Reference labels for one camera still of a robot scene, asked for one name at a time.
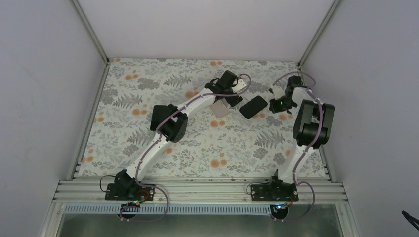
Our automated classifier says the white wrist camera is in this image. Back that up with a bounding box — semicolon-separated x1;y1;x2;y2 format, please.
232;79;248;95
269;86;285;100

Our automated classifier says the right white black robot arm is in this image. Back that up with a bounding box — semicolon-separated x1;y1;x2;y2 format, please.
267;75;335;201

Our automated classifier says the black phone on table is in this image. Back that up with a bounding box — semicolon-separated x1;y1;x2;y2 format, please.
239;95;268;119

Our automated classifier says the black object at edge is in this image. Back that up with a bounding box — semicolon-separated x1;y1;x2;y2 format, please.
401;210;419;230

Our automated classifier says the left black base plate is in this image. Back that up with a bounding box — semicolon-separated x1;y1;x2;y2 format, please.
104;184;155;202

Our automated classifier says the aluminium rail frame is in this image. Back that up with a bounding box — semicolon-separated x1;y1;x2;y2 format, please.
41;177;359;237

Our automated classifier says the beige phone case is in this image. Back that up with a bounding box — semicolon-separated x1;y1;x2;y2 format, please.
209;100;230;119

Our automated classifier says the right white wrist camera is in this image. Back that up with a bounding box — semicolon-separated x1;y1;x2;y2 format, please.
269;86;285;100

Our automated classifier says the floral patterned table mat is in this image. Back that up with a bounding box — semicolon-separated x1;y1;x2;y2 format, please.
77;58;330;179

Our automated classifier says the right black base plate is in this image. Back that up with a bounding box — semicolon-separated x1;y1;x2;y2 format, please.
250;183;299;202

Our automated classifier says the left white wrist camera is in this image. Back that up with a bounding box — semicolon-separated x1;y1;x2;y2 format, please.
232;79;248;95

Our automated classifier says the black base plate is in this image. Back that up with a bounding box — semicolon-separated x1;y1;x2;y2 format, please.
250;183;299;202
104;184;155;202

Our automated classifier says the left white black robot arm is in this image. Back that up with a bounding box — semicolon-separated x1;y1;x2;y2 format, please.
106;70;252;200

